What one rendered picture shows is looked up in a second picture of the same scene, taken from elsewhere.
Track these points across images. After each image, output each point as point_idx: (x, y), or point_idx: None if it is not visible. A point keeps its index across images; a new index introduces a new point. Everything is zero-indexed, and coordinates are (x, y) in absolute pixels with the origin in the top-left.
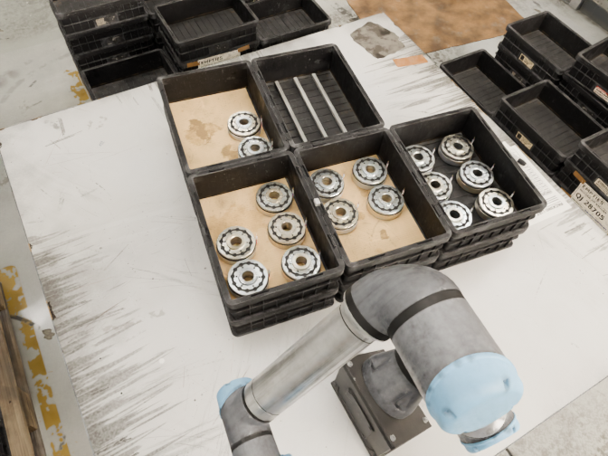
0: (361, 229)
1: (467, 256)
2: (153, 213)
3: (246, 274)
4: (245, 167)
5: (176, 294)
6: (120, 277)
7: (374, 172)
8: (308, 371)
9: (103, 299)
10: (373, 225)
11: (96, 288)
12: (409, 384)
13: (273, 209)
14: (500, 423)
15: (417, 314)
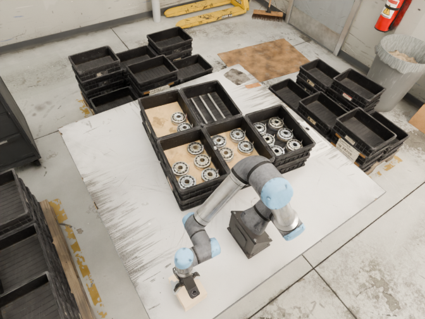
0: (235, 160)
1: (284, 170)
2: (138, 160)
3: (186, 181)
4: (181, 135)
5: (153, 195)
6: (126, 189)
7: (239, 135)
8: (219, 200)
9: (119, 199)
10: (240, 158)
11: (115, 194)
12: (260, 218)
13: (195, 153)
14: (296, 224)
15: (256, 168)
